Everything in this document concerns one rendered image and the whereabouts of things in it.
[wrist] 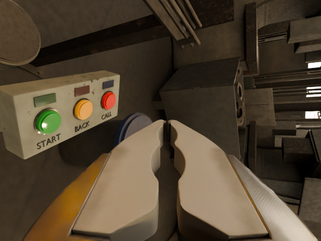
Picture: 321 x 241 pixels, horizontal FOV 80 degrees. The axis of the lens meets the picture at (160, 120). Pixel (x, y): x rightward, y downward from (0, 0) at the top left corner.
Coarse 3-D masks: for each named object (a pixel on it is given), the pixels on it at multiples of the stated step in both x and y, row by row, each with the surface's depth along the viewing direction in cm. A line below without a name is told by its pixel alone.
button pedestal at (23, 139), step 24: (96, 72) 44; (0, 96) 28; (24, 96) 28; (72, 96) 35; (96, 96) 41; (0, 120) 30; (24, 120) 29; (72, 120) 37; (96, 120) 44; (24, 144) 30; (48, 144) 34
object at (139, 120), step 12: (108, 120) 95; (120, 120) 91; (132, 120) 82; (144, 120) 91; (84, 132) 92; (96, 132) 88; (108, 132) 85; (120, 132) 78; (132, 132) 82; (60, 144) 97; (72, 144) 93; (84, 144) 89; (96, 144) 86; (108, 144) 82; (72, 156) 94; (84, 156) 90; (96, 156) 86
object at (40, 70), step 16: (96, 32) 66; (112, 32) 62; (128, 32) 59; (144, 32) 57; (160, 32) 56; (48, 48) 78; (64, 48) 73; (80, 48) 69; (96, 48) 68; (112, 48) 67; (32, 64) 86; (48, 64) 84
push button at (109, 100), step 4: (108, 92) 44; (104, 96) 43; (108, 96) 43; (112, 96) 44; (104, 100) 43; (108, 100) 44; (112, 100) 45; (104, 104) 43; (108, 104) 44; (112, 104) 45; (104, 108) 44; (108, 108) 44
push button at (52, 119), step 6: (42, 114) 30; (48, 114) 31; (54, 114) 32; (42, 120) 30; (48, 120) 31; (54, 120) 32; (60, 120) 33; (42, 126) 30; (48, 126) 31; (54, 126) 33; (42, 132) 31; (48, 132) 32
